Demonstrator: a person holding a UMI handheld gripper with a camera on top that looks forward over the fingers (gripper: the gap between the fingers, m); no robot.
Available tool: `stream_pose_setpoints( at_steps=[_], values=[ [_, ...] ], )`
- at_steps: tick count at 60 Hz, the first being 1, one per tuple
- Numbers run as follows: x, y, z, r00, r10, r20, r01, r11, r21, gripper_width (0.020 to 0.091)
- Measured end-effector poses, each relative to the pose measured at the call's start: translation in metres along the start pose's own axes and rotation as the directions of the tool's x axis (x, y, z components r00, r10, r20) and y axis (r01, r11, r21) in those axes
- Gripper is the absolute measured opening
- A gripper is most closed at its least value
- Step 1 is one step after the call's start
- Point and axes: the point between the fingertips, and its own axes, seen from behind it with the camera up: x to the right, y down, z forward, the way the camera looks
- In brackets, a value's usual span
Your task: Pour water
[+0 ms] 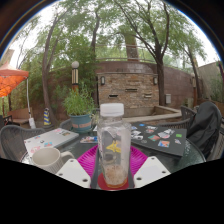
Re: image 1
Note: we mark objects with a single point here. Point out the tall dark-trunked tree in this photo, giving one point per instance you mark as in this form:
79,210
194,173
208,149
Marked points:
160,86

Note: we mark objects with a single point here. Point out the leaning slender tree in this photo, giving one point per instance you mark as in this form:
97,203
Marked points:
47,86

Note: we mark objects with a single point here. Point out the grey woven patio chair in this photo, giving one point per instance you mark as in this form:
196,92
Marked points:
13,140
218,146
65,125

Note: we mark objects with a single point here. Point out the thin tree by wall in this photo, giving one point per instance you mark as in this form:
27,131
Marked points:
196,83

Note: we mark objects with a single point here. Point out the black wall lamp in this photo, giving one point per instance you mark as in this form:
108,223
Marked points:
155,80
102,80

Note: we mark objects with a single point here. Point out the wooden bench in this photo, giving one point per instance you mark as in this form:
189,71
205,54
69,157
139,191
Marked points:
20,115

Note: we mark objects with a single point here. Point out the grey wall box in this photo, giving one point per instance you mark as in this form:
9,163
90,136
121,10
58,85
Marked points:
168,98

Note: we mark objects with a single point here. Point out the blue yellow striped bollard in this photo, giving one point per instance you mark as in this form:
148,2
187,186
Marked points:
47,117

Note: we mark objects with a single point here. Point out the orange canopy with white pole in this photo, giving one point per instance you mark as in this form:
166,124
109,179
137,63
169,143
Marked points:
11,80

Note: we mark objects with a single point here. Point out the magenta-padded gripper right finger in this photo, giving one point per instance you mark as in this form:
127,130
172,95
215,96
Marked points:
140,160

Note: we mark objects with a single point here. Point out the white ceramic mug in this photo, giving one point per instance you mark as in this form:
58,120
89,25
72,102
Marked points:
46,160

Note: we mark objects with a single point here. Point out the green plant in blue pot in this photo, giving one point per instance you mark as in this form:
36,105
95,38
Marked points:
78,103

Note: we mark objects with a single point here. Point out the flat round red coaster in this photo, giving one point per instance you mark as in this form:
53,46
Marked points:
113,188

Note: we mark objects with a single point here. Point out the clear plastic drink bottle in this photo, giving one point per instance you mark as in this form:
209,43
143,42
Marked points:
113,133

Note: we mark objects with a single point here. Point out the globe lamp post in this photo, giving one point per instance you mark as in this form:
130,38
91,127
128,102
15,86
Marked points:
75,78

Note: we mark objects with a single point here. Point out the black backpack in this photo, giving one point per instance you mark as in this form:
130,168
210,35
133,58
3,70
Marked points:
205,126

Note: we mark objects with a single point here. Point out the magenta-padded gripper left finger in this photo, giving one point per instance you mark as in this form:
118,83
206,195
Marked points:
87,163

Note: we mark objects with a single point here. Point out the silver laptop with stickers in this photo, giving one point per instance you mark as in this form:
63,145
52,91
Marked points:
50,138

